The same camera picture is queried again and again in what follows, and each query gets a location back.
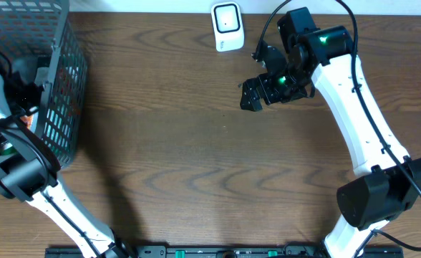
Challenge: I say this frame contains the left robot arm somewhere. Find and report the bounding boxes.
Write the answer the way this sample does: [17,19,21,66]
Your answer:
[0,58,137,257]

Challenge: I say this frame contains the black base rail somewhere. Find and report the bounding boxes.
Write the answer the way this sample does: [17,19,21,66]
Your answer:
[44,243,404,258]

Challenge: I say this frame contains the white barcode scanner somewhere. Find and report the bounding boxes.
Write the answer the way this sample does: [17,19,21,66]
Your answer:
[210,1,245,52]

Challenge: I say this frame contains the green 3M gloves package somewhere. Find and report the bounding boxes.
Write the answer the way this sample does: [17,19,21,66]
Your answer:
[36,54,86,148]

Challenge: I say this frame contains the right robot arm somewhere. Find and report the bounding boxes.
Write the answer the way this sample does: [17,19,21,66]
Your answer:
[240,8,421,257]

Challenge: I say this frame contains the orange Kleenex tissue pack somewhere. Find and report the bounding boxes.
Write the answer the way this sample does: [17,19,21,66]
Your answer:
[20,114,37,130]

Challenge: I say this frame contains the grey plastic mesh basket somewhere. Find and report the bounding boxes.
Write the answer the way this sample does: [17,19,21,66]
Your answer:
[0,0,88,168]

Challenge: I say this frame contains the green-lid seasoning jar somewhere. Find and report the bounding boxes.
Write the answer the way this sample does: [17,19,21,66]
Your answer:
[0,142,17,156]

